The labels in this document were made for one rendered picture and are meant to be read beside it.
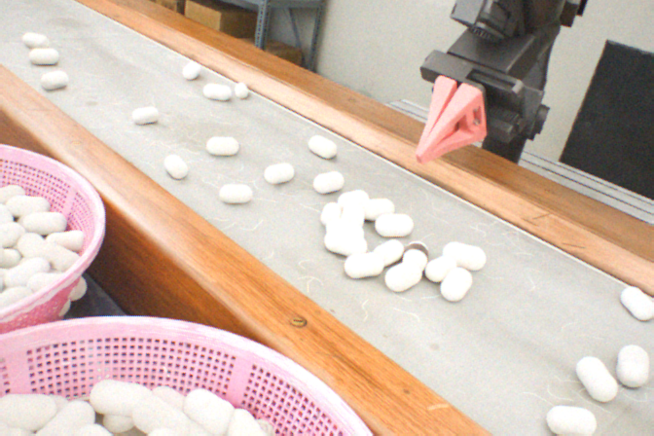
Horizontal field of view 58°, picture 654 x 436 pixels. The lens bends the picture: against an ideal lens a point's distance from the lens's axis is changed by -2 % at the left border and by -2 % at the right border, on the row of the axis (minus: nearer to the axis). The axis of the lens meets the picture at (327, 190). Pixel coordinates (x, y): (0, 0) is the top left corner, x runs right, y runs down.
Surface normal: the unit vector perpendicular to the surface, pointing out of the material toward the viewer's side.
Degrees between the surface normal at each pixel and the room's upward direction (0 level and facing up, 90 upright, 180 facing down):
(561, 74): 90
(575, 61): 90
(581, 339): 0
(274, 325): 0
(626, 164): 86
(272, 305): 0
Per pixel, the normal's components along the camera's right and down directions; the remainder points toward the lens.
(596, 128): -0.61, 0.18
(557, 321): 0.18, -0.88
